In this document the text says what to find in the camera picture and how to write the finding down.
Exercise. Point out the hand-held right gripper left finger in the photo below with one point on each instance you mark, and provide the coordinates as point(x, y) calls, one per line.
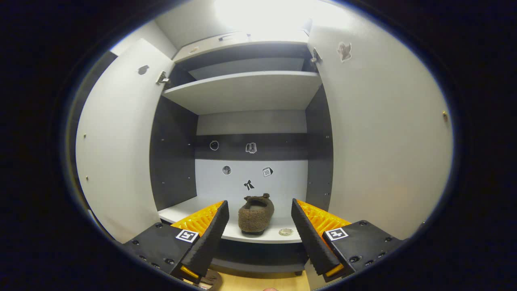
point(208, 238)

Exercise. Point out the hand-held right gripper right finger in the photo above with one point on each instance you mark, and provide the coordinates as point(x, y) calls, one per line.
point(311, 238)

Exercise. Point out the brown fuzzy shoe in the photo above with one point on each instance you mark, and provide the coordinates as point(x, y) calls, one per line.
point(255, 216)
point(212, 279)

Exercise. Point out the grey cabinet door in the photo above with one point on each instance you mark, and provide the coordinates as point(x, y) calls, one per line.
point(383, 141)
point(117, 141)

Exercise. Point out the grey shoe cabinet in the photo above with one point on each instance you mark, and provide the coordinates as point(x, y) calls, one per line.
point(246, 91)

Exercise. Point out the large ceiling light panel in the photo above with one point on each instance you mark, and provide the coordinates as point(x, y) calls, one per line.
point(278, 16)

